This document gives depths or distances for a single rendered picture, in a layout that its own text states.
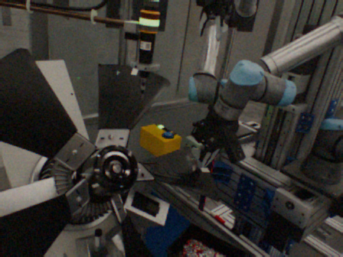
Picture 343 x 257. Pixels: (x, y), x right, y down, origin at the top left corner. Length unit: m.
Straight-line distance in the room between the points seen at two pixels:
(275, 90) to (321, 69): 0.62
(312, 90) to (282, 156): 0.32
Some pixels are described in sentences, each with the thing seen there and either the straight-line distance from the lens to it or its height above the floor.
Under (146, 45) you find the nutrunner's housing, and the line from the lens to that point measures 0.73.
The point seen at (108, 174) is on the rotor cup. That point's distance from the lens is 0.75.
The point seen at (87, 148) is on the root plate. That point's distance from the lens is 0.79.
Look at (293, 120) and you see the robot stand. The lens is 1.44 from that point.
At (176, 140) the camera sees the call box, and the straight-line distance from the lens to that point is 1.29.
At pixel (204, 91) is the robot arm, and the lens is 1.46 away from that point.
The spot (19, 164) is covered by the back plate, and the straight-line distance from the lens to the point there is 0.98.
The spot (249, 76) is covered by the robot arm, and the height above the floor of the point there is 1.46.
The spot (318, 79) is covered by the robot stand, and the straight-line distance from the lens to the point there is 1.45.
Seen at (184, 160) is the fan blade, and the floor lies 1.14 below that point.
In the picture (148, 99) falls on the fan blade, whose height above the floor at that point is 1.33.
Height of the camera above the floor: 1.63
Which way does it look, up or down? 24 degrees down
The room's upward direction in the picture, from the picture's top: 8 degrees clockwise
